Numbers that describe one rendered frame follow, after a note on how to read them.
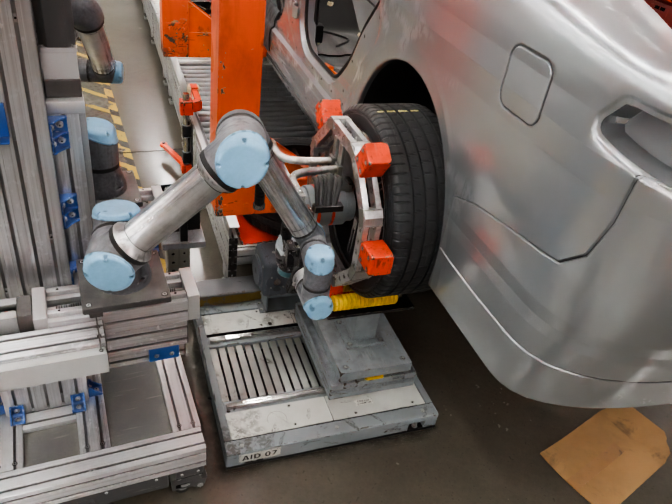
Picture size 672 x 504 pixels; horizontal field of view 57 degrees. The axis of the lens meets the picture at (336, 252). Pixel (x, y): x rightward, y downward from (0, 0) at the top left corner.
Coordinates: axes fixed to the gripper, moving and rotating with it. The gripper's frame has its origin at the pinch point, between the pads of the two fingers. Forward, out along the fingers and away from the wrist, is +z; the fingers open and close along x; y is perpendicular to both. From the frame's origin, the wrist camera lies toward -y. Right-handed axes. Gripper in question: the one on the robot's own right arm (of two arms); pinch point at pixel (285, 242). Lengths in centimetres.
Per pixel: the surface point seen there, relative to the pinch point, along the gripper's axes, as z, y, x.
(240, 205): 64, -26, 0
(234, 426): -6, -75, 15
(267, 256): 50, -43, -9
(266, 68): 310, -57, -73
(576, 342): -73, 18, -48
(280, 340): 36, -77, -14
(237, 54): 65, 36, 3
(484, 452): -34, -83, -77
